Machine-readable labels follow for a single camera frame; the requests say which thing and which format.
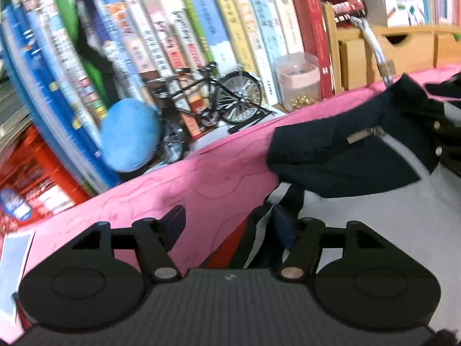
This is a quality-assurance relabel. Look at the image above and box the white braided charging cable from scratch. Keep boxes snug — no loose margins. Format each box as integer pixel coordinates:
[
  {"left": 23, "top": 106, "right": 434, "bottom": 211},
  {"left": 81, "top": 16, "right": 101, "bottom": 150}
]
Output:
[{"left": 349, "top": 16, "right": 397, "bottom": 87}]

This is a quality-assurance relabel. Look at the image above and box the navy white striped jacket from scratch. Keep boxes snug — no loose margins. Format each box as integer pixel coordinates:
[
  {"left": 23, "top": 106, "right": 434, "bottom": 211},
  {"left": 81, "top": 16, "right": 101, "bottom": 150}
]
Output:
[{"left": 207, "top": 74, "right": 461, "bottom": 332}]

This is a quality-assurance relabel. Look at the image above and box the pink rabbit-print blanket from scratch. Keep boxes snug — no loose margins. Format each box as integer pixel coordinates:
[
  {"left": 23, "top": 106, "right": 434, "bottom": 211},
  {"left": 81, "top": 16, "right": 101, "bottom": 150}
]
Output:
[{"left": 0, "top": 64, "right": 461, "bottom": 345}]

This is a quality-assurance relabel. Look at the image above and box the black model bicycle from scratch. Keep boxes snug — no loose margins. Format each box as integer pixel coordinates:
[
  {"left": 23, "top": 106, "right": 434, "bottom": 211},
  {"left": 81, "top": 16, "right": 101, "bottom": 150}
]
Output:
[{"left": 144, "top": 61, "right": 278, "bottom": 164}]

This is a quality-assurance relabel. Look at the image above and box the blue card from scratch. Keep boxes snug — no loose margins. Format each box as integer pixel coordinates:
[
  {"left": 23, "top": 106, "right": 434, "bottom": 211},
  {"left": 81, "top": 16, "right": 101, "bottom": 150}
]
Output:
[{"left": 0, "top": 231, "right": 35, "bottom": 318}]

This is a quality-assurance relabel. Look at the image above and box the black strap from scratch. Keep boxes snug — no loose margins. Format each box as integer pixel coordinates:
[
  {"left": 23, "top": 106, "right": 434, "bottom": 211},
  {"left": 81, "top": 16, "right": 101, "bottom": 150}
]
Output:
[{"left": 74, "top": 0, "right": 119, "bottom": 105}]

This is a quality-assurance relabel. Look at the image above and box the stack of magazines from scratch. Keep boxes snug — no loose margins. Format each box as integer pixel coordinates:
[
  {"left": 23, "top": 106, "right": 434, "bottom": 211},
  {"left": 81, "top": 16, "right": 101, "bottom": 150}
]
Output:
[{"left": 0, "top": 79, "right": 33, "bottom": 155}]

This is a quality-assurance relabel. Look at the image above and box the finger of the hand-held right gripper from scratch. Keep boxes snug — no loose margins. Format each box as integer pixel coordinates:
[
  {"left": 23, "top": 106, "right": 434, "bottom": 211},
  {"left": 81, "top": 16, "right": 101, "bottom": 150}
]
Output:
[{"left": 424, "top": 75, "right": 461, "bottom": 180}]

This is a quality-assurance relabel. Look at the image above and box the wooden drawer organizer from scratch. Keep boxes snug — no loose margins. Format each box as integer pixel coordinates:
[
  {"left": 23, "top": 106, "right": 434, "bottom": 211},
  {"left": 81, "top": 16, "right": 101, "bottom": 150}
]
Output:
[{"left": 322, "top": 2, "right": 461, "bottom": 92}]

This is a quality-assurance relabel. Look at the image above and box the clear plastic jar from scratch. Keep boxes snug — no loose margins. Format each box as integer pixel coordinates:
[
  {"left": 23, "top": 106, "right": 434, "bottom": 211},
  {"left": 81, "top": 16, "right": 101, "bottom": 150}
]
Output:
[{"left": 274, "top": 52, "right": 322, "bottom": 113}]

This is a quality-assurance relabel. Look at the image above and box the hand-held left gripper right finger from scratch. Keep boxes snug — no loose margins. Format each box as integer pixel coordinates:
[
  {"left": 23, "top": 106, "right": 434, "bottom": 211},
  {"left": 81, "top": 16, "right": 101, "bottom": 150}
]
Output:
[{"left": 270, "top": 205, "right": 393, "bottom": 282}]

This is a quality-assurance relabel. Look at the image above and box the large red plastic crate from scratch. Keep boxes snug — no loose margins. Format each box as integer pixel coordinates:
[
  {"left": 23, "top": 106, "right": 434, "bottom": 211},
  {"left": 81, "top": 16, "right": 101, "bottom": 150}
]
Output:
[{"left": 0, "top": 126, "right": 90, "bottom": 227}]

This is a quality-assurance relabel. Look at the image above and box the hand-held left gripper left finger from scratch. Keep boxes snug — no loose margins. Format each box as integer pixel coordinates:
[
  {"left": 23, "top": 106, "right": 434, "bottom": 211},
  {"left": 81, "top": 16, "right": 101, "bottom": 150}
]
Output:
[{"left": 70, "top": 205, "right": 187, "bottom": 282}]

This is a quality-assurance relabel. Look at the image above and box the small blue plush toy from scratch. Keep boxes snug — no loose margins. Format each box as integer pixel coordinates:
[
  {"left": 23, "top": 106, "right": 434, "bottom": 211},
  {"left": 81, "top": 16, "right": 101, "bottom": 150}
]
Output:
[{"left": 100, "top": 98, "right": 161, "bottom": 173}]

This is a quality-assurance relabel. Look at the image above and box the row of colourful books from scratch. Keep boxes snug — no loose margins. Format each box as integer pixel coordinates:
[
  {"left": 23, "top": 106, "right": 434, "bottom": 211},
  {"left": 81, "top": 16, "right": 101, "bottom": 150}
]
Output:
[{"left": 0, "top": 0, "right": 461, "bottom": 195}]

